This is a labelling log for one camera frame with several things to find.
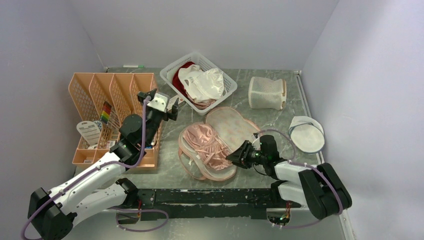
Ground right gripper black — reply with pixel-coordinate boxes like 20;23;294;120
226;140;267;169

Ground floral mesh laundry bag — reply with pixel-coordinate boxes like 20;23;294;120
178;107;260;182

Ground pink satin bra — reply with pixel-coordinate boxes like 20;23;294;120
182;123;233;171

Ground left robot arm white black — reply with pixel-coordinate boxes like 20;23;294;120
24;89;179;240

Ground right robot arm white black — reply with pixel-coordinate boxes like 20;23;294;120
226;135;353;220

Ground pink beige bra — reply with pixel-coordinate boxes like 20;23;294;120
189;99;217;110

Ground white plastic laundry basket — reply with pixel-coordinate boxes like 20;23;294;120
159;51;238;116

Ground cylindrical white mesh laundry bag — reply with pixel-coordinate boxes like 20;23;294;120
248;76;287;111

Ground small white red box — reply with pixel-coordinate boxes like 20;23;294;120
167;95;185;111

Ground red velvet garment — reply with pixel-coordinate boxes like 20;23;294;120
172;61;195;98

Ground white satin garment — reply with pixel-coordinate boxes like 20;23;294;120
177;64;225;103

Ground white green marker pen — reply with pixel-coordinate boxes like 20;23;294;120
122;64;145;69

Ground rainbow colour swatch card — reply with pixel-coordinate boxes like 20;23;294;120
100;101;112;125

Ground orange plastic file organizer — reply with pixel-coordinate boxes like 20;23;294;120
68;73;158;169

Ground small items in organizer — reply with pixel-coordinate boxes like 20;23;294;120
105;140;116;149

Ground white paper tag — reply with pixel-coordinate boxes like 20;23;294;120
76;121;101;146

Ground left wrist camera silver box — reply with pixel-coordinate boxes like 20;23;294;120
147;92;170;113

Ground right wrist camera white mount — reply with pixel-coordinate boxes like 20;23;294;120
252;132;262;146

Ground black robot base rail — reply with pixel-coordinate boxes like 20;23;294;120
117;178;301;221

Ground base purple cable loop left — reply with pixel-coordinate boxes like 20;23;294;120
109;206;170;233

